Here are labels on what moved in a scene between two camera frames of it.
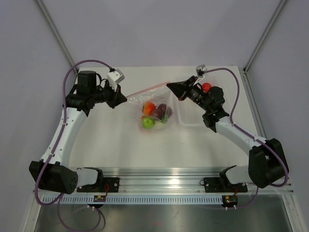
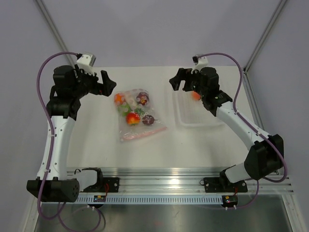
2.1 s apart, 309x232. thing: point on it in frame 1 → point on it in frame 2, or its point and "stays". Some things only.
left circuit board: [99, 198] stays
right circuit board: [231, 200] stays
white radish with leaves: [164, 119] → [133, 104]
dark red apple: [157, 114] → [148, 119]
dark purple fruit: [166, 109] → [142, 98]
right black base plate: [214, 184] stays
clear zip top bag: [155, 107] → [136, 115]
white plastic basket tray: [188, 112] stays
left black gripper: [119, 98] → [107, 85]
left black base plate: [109, 184] stays
